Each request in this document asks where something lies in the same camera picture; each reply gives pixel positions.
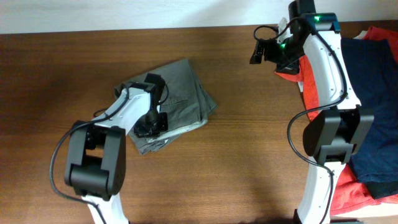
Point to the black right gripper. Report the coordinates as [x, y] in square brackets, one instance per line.
[258, 52]

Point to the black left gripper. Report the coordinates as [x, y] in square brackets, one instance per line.
[152, 125]

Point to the grey cargo shorts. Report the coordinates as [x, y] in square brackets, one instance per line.
[187, 104]

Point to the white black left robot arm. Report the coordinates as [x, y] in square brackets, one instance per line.
[96, 160]

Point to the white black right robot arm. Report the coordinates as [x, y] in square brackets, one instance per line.
[341, 125]

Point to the navy blue garment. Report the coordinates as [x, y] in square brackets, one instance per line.
[372, 72]

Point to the red t-shirt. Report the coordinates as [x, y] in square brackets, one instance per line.
[351, 198]

